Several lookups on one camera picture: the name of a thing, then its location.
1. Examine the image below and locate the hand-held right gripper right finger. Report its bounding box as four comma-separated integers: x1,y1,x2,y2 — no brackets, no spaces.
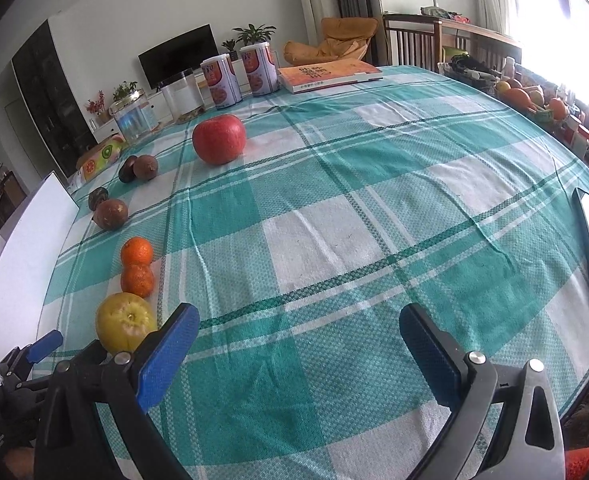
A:
398,302,567,480

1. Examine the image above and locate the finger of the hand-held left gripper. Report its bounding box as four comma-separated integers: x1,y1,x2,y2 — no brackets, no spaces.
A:
0,329,65,392

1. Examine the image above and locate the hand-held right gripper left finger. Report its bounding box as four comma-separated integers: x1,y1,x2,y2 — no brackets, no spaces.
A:
35,302,201,480

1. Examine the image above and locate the red apple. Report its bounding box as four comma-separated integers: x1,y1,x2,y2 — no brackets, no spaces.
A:
192,114,248,166

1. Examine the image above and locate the yellow citrus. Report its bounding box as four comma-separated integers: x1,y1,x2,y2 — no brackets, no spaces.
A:
95,292,158,355

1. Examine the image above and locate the orange tangerine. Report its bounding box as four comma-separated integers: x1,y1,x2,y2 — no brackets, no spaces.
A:
120,237,154,267
120,263,155,298

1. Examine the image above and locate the teal checked tablecloth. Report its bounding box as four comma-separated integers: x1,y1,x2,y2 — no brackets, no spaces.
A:
34,64,589,480

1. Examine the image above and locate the printed tissue box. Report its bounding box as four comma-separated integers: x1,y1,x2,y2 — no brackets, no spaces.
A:
77,135,129,183

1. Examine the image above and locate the glass jar with gold lid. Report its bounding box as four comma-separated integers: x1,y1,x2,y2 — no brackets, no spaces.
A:
109,89,156,141

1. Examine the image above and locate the red flower plant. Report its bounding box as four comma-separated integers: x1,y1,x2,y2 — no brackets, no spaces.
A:
85,91,110,123

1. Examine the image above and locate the clear jar with black lid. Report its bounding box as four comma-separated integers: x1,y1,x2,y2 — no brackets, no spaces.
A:
155,69,205,123

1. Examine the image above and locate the dark basket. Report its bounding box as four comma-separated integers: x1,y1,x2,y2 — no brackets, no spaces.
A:
494,77,571,126

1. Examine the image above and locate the white printed can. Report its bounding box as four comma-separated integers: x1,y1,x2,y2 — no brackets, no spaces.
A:
239,43,280,97
200,55,238,111

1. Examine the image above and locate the black television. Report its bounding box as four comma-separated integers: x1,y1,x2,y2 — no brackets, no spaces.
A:
138,24,219,92

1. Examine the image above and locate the orange book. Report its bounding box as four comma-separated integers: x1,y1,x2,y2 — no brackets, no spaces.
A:
278,58,383,95

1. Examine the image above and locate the wooden chair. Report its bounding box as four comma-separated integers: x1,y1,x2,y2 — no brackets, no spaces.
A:
383,12,522,73

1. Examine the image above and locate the large green potted plant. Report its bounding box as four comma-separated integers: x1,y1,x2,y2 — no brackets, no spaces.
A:
233,23,278,56

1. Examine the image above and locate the orange beanbag chair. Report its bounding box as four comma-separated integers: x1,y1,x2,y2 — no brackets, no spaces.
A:
283,17,379,67

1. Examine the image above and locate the black wall cabinet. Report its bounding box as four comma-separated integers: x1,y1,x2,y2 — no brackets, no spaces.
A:
12,20,98,178

